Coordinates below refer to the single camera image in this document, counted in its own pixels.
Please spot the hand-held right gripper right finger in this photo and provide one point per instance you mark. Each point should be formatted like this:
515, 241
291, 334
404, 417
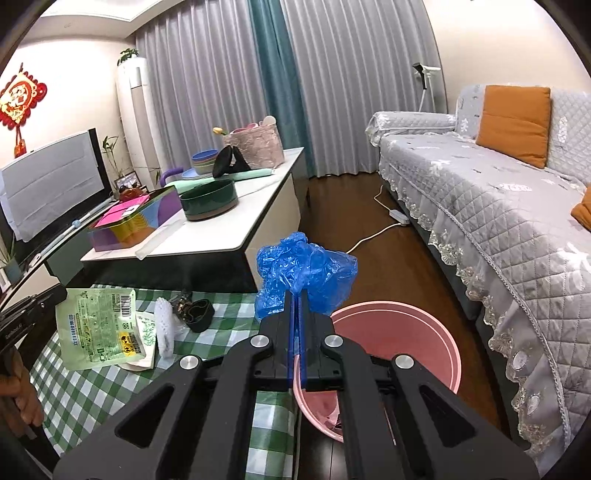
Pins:
318, 332

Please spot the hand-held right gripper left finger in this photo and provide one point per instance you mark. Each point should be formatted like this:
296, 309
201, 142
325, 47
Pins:
277, 332

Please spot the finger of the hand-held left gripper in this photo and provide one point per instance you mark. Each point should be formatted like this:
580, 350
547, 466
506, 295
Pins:
37, 297
41, 310

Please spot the light green packet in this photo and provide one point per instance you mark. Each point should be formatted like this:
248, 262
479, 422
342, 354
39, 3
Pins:
97, 332

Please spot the blue plastic bag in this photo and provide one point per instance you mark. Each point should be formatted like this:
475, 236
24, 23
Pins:
304, 267

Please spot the dark wrapper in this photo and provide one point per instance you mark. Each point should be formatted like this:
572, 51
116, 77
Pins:
201, 318

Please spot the pink bucket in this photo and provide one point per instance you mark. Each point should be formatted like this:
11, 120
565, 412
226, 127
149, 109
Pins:
415, 350

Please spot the white wrapper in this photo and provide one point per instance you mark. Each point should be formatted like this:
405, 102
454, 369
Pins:
166, 332

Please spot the person's left hand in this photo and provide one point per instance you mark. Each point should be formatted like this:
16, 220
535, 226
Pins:
23, 392

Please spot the small potted plant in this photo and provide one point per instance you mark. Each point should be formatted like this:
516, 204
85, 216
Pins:
10, 265

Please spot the television stand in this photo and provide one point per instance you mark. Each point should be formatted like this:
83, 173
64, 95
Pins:
69, 263

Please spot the green checked tablecloth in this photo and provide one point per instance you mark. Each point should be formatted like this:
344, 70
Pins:
92, 397

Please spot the white paper bag green print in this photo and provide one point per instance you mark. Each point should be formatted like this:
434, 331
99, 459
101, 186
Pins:
147, 334

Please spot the television with grey cover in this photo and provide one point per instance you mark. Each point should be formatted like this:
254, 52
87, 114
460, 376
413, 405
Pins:
51, 189

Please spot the white coffee table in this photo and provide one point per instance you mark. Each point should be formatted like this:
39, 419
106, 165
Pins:
221, 230

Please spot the colourful box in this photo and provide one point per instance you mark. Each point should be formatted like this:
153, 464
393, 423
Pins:
134, 221

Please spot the clear plastic sheet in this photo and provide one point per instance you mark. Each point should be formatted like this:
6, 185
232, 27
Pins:
159, 237

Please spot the white power strip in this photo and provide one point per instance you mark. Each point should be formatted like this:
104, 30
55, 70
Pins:
400, 217

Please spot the brown teapot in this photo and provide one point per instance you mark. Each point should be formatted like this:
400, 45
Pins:
133, 193

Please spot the dark green round bowl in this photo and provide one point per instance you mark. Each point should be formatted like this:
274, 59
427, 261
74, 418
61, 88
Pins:
210, 201

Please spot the thin green plant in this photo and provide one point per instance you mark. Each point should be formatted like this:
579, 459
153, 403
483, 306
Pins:
113, 152

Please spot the black hat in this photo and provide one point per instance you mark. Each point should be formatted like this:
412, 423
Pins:
226, 161

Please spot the blue plate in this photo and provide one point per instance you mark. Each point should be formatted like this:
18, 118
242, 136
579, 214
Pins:
190, 174

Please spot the stack of coloured bowls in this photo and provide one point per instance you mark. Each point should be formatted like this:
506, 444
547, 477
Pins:
205, 161

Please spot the pink quilted basket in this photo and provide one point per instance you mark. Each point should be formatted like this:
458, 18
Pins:
256, 145

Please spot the red knot decoration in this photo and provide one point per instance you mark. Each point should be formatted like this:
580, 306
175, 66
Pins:
18, 101

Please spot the grey quilted sofa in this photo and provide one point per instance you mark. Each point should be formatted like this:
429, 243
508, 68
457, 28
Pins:
461, 194

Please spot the white standing air conditioner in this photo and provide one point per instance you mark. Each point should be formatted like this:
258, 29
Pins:
136, 115

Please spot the yellow tulip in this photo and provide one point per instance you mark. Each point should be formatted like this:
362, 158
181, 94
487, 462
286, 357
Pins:
219, 131

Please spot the teal curtain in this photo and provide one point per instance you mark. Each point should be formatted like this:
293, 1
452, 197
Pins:
277, 83

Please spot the grey curtain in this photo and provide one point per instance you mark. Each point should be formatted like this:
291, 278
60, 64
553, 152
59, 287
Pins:
198, 83
360, 83

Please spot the leafy plant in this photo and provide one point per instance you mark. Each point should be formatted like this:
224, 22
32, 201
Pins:
128, 56

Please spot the orange cushion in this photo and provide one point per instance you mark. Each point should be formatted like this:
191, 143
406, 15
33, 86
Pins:
582, 210
512, 124

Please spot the photo frame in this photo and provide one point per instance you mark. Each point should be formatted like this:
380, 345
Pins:
127, 181

